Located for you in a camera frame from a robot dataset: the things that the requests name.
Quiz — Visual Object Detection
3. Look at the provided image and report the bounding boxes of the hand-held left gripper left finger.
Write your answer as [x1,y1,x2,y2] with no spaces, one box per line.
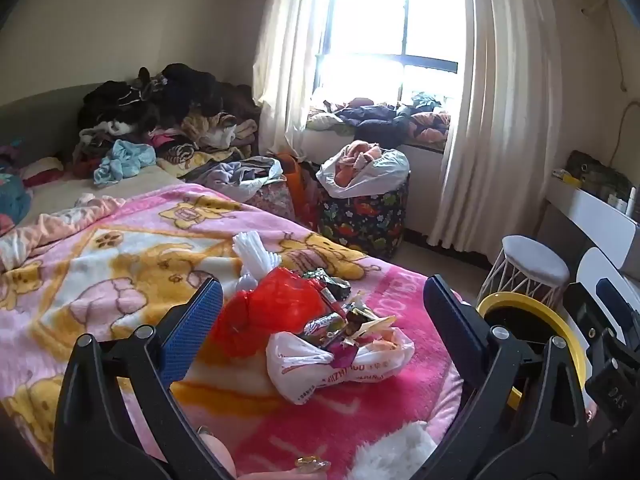
[52,276,236,480]

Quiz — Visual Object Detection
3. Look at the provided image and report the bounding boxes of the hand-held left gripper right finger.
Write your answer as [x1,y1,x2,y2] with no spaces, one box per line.
[422,274,590,480]

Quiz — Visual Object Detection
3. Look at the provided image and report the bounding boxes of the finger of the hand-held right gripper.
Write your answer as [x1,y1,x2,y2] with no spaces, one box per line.
[564,282,640,426]
[597,277,640,356]

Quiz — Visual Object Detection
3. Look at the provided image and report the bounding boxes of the yellow-rimmed black bin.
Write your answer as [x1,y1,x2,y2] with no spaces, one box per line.
[475,291,590,411]

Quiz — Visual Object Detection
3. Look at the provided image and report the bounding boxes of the red plastic bag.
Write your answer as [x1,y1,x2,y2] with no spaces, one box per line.
[212,266,336,361]

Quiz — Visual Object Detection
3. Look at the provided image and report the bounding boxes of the white plastic object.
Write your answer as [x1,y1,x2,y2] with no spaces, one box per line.
[231,232,283,293]

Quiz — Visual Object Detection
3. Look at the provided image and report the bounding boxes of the white printed plastic bag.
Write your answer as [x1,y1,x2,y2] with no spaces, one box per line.
[265,327,417,406]

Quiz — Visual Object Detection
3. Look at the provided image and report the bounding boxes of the pile of snack wrappers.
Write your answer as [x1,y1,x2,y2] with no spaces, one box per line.
[300,267,401,361]

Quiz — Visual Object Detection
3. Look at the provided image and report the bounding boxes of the person's left hand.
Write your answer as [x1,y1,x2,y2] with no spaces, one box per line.
[197,425,332,480]

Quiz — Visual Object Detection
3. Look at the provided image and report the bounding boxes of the white chair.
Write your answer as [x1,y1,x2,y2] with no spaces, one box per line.
[575,246,627,302]

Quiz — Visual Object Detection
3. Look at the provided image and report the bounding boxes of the white round stool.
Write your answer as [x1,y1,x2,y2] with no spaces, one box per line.
[475,235,571,312]

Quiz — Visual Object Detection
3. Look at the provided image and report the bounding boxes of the white vanity desk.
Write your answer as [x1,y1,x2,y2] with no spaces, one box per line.
[542,172,640,272]

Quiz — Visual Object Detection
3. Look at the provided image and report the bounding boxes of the pink printed blanket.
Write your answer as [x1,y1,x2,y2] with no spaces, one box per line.
[0,182,471,480]

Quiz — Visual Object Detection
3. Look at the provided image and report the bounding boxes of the dark bag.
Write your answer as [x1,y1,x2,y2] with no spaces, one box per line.
[565,150,633,200]

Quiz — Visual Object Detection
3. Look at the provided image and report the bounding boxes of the dinosaur print fabric bin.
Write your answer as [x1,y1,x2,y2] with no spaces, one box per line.
[317,170,412,261]

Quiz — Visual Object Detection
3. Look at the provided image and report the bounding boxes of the white fluffy sleeve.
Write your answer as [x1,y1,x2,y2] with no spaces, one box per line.
[350,420,438,480]

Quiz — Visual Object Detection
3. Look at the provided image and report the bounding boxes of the floral storage bag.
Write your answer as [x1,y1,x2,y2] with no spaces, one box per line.
[245,180,297,222]

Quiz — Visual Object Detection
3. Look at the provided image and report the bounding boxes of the lavender cloth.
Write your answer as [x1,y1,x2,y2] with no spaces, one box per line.
[190,156,283,197]

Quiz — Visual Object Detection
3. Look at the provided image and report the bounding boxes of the large white plastic bag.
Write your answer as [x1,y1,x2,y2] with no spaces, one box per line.
[316,144,411,199]

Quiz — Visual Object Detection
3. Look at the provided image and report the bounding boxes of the peach fleece blanket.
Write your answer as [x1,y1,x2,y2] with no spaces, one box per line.
[0,194,126,272]

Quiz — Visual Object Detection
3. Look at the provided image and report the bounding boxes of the orange bag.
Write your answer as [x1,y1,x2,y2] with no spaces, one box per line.
[276,152,321,231]

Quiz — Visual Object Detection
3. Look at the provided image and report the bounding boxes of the light blue cloth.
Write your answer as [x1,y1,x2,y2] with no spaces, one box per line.
[94,139,157,186]

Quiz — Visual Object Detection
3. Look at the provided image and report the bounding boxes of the beige bed sheet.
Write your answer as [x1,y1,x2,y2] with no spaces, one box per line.
[25,164,201,227]

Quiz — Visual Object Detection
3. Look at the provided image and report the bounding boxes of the peach clothes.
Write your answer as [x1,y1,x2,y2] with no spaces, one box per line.
[334,140,383,188]

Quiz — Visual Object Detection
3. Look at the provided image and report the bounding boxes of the cream curtain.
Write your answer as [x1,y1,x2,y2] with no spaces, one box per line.
[427,0,571,263]
[252,0,335,161]

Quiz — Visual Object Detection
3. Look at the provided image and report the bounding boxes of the pile of clothes on sill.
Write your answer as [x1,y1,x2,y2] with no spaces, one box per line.
[306,91,453,145]

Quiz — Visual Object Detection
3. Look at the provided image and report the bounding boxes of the red white cloth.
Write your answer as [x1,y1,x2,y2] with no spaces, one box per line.
[20,156,66,189]

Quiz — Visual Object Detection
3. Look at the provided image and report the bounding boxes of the teal printed cloth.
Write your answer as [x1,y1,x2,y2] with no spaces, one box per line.
[0,172,33,237]

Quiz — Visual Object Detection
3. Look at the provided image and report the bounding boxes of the pile of black clothes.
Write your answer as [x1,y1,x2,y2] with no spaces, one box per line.
[77,62,223,136]

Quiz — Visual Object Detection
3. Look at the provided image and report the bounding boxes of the window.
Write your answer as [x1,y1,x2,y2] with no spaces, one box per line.
[312,0,465,107]

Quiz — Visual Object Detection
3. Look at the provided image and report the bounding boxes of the wall cable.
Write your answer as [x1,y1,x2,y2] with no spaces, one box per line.
[606,7,631,94]

